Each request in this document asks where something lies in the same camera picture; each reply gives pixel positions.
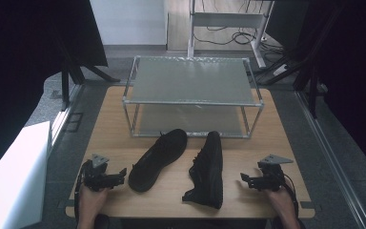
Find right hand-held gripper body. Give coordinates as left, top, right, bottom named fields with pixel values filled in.
left=256, top=154, right=295, bottom=193

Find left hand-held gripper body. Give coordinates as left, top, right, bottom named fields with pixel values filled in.
left=81, top=153, right=112, bottom=193

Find black shoe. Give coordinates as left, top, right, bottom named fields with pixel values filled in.
left=181, top=130, right=224, bottom=210
left=128, top=128, right=189, bottom=194

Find metal two-tier shoe rack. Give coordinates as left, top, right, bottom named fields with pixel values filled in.
left=122, top=55, right=265, bottom=139

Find person's left hand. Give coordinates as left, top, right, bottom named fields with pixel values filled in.
left=77, top=184, right=112, bottom=220

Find person's right hand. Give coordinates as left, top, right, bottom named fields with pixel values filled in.
left=264, top=186, right=296, bottom=221

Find white cabinet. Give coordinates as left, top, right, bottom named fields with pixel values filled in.
left=0, top=120, right=52, bottom=229

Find black metal stand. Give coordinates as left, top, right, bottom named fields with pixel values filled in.
left=56, top=41, right=122, bottom=113
left=256, top=6, right=344, bottom=119

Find white power strip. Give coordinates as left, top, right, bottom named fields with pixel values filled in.
left=272, top=64, right=290, bottom=77

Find black curtain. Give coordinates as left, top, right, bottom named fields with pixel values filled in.
left=265, top=0, right=366, bottom=180
left=0, top=0, right=109, bottom=182

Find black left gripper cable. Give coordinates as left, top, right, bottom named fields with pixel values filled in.
left=73, top=160, right=92, bottom=223

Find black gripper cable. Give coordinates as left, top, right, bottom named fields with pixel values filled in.
left=282, top=173, right=301, bottom=220
left=73, top=160, right=92, bottom=223

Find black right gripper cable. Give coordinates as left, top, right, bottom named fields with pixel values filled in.
left=282, top=173, right=301, bottom=220

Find aluminium floor rail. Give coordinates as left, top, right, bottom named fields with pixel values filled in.
left=294, top=90, right=366, bottom=229

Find black floor cables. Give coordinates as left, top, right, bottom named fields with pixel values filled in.
left=193, top=0, right=287, bottom=65

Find white desk frame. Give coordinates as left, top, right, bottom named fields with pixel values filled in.
left=187, top=0, right=275, bottom=70

